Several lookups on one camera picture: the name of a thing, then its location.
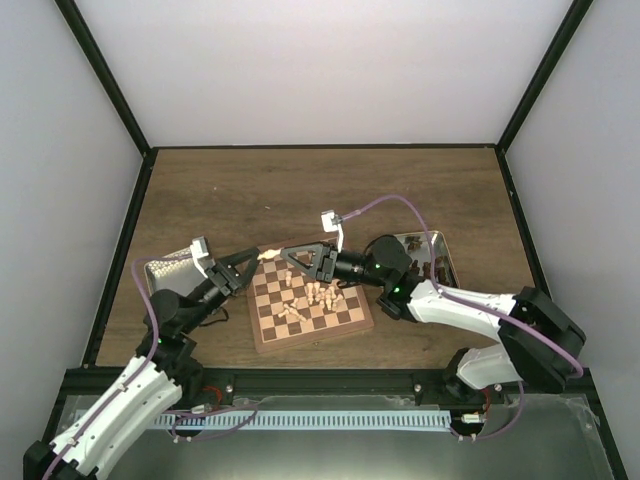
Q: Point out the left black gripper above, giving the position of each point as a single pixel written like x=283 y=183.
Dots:
x=226 y=275

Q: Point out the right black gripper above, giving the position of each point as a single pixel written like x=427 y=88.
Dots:
x=324 y=260

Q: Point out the light chess piece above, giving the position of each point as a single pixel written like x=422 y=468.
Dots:
x=269 y=254

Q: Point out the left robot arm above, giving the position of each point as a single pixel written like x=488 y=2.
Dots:
x=160 y=374

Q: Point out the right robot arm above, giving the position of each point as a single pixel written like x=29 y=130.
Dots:
x=535 y=341

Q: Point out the pile of light chess pieces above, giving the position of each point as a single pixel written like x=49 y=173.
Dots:
x=327 y=297

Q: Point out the wooden chess board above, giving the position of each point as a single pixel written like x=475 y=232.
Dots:
x=272 y=333

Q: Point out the pile of dark chess pieces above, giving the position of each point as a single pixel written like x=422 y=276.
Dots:
x=427 y=260

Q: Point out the left metal tray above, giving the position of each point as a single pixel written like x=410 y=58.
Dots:
x=179 y=275

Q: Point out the metal tray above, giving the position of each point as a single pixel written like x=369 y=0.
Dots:
x=430 y=255
x=179 y=275

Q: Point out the right metal tray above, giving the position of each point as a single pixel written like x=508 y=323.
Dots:
x=430 y=255

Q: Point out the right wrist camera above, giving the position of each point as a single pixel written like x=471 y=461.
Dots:
x=331 y=222

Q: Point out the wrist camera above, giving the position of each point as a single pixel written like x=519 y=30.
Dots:
x=200 y=248
x=331 y=222

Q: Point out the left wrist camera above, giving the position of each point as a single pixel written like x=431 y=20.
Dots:
x=200 y=248

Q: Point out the light blue cable duct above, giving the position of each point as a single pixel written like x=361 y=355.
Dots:
x=419 y=420

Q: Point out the black front rail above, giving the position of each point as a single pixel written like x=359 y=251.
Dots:
x=424 y=386

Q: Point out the black frame posts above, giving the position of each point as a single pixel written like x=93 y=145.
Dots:
x=559 y=43

